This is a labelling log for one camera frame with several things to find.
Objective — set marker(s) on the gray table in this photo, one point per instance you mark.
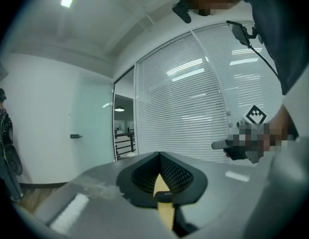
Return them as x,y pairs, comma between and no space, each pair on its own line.
231,203

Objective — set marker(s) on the black chest device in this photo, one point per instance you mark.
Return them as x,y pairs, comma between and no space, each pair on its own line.
240,32

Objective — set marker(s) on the person's dark shirt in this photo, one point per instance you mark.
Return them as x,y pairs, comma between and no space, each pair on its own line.
276,34

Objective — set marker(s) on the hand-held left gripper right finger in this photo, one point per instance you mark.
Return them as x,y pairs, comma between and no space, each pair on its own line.
187,183

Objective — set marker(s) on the frosted glass door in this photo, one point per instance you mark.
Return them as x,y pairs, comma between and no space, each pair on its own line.
94,123

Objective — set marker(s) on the black head camera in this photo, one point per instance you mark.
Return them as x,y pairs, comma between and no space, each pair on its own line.
182,10

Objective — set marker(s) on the person's right forearm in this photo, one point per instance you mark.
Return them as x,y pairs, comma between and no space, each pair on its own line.
281,123

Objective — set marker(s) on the black railing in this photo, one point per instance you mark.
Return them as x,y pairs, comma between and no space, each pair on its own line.
123,146

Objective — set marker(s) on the white window blinds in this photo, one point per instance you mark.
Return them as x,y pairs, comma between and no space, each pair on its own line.
184,103

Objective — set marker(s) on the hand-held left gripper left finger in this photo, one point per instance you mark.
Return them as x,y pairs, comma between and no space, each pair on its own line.
137,183

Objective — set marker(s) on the round pendant lamp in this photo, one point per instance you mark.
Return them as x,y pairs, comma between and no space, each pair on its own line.
119,109

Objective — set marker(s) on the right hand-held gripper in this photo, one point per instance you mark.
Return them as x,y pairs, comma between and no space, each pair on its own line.
255,116

